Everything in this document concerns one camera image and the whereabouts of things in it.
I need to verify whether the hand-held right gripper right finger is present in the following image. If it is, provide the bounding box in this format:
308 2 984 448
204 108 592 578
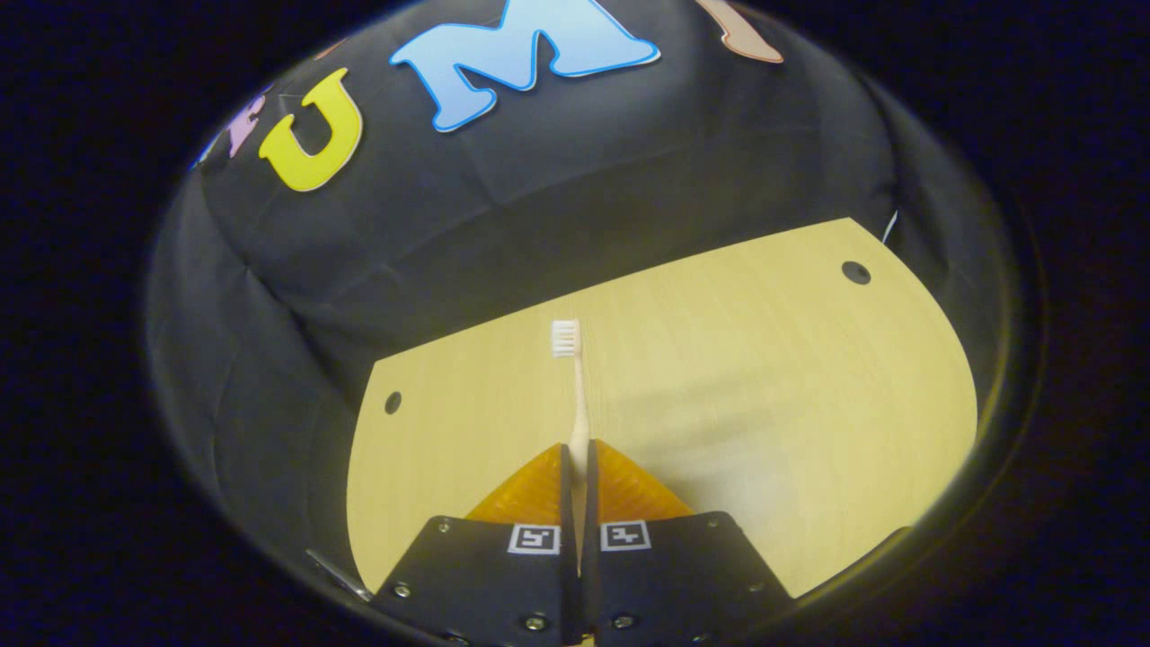
582 439 797 646

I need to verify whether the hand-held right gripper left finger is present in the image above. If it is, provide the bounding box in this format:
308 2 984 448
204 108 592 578
373 442 581 646

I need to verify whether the beige toothbrush with white bristles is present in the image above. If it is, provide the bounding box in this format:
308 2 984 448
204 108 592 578
550 319 595 576

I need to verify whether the light wooden desktop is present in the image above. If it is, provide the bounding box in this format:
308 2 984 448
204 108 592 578
346 217 979 634

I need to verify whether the black backdrop cloth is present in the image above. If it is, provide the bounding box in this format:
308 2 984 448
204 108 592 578
144 0 1025 576

